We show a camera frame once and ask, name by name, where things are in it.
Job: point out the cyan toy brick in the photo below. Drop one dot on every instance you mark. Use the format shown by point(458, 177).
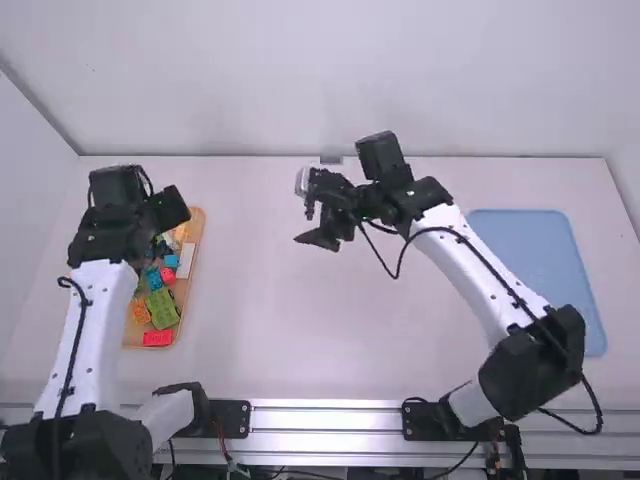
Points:
point(172, 261)

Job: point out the silver rails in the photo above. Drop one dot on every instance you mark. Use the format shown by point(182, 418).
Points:
point(325, 420)

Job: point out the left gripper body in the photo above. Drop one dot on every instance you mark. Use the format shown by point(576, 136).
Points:
point(171, 207)

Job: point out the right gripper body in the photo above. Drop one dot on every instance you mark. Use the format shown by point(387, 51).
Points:
point(337, 205)

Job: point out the clear white toy plate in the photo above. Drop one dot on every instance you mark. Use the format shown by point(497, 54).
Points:
point(186, 260)

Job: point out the blue mat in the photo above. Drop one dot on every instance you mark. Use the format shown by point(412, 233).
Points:
point(545, 260)

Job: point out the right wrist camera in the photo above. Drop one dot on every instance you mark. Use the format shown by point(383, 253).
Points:
point(301, 182)

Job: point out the orange toy brick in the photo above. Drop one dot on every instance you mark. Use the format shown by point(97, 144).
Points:
point(141, 311)

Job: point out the flat red toy brick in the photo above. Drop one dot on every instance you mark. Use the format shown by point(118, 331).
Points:
point(158, 338)

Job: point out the green toy car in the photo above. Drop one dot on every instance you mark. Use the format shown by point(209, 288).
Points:
point(162, 310)

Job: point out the tan tray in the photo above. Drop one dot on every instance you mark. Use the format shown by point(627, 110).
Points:
point(197, 235)

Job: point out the pile of toy bricks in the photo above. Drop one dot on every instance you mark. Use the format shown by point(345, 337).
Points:
point(165, 245)

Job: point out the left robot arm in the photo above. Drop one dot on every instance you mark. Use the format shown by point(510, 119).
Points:
point(90, 310)

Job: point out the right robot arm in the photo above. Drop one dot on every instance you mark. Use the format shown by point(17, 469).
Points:
point(480, 270)

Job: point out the small red toy brick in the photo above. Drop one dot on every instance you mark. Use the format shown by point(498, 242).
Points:
point(168, 276)

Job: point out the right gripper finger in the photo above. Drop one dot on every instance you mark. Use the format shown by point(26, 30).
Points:
point(322, 239)
point(312, 206)

